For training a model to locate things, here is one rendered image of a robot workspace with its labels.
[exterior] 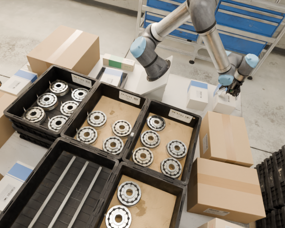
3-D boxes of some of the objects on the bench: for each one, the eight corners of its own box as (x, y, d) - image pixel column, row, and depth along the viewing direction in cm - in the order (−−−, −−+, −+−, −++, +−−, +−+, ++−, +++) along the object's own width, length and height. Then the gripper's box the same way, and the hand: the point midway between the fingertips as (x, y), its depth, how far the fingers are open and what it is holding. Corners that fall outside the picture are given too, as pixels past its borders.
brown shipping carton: (186, 211, 100) (197, 203, 88) (187, 169, 114) (197, 157, 101) (246, 224, 100) (266, 216, 88) (240, 180, 114) (256, 168, 101)
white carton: (213, 91, 154) (218, 82, 147) (229, 95, 154) (235, 87, 147) (212, 111, 142) (217, 102, 135) (229, 115, 141) (235, 107, 134)
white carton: (187, 87, 155) (191, 78, 148) (203, 91, 154) (207, 83, 147) (186, 107, 142) (190, 98, 135) (202, 111, 142) (207, 102, 135)
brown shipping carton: (198, 125, 134) (207, 110, 121) (231, 132, 134) (244, 117, 122) (200, 168, 115) (211, 156, 103) (238, 176, 115) (254, 164, 103)
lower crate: (60, 91, 137) (56, 78, 128) (101, 106, 134) (100, 93, 124) (18, 138, 113) (10, 126, 103) (66, 158, 109) (63, 147, 100)
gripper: (224, 78, 123) (211, 100, 139) (255, 87, 122) (239, 108, 138) (224, 69, 129) (211, 91, 144) (254, 78, 127) (238, 99, 143)
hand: (225, 97), depth 143 cm, fingers closed on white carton, 13 cm apart
